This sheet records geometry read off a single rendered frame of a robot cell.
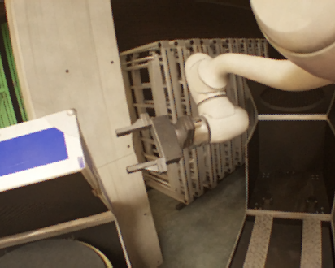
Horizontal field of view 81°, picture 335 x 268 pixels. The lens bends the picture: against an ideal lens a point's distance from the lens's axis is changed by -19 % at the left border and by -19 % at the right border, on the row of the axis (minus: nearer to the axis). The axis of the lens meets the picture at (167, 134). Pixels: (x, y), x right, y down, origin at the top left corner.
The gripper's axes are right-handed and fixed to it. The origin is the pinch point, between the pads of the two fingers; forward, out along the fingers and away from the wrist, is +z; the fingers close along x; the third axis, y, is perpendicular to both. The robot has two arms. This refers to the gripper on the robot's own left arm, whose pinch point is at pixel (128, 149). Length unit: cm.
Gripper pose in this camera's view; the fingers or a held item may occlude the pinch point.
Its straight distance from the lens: 64.5
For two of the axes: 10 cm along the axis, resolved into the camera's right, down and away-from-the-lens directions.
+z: -9.3, 2.4, -2.8
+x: -3.3, -8.9, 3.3
